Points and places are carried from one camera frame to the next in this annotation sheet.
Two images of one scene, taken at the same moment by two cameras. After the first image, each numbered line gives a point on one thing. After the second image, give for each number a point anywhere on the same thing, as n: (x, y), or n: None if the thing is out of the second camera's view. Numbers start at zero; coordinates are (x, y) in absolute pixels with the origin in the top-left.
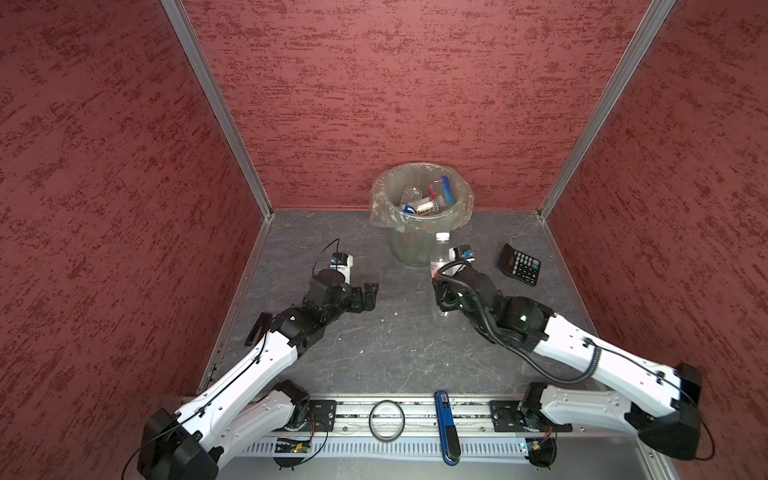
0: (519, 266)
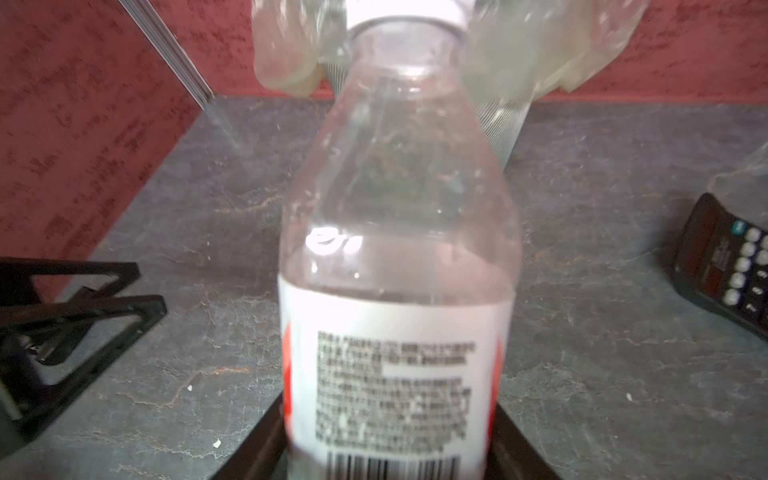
0: (723, 260)
